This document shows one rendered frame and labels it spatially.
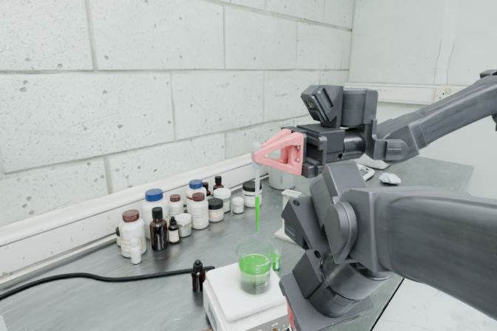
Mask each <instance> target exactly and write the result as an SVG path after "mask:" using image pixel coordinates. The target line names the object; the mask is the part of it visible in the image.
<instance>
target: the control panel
mask: <svg viewBox="0 0 497 331"><path fill-rule="evenodd" d="M289 326H290V327H291V325H290V323H289V321H288V314H287V315H284V316H281V317H279V318H276V319H274V320H271V321H268V322H266V323H264V324H261V325H258V326H256V327H252V328H251V329H248V330H245V331H272V330H273V329H277V331H285V330H286V329H287V328H288V327H289Z"/></svg>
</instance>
